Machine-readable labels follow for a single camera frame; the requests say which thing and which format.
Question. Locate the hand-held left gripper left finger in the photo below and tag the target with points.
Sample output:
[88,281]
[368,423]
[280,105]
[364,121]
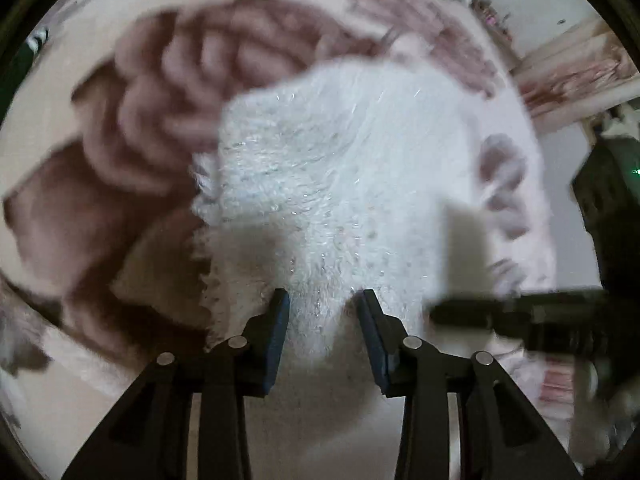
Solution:
[276,342]

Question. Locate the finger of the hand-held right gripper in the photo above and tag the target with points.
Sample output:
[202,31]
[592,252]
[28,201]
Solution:
[480,312]

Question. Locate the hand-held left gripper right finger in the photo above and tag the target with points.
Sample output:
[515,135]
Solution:
[375,347]

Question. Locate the white fluffy cardigan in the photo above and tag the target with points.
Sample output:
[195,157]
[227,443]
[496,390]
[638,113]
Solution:
[330,185]

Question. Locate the pink floral curtain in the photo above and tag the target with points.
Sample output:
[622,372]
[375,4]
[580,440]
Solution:
[575,77]

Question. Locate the floral bed blanket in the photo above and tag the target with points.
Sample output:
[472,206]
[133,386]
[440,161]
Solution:
[140,170]

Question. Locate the green jacket with white stripes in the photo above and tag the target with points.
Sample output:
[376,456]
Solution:
[22,72]

